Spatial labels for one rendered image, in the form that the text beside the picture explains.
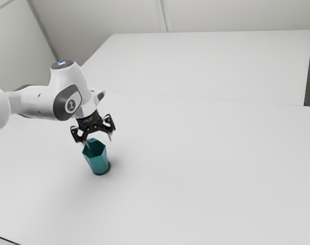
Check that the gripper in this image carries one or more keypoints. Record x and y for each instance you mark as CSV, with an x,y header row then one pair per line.
x,y
90,123

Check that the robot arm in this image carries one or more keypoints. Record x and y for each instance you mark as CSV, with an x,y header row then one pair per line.
x,y
63,84

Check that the teal faceted mug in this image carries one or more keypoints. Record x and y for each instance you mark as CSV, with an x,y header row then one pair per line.
x,y
96,158

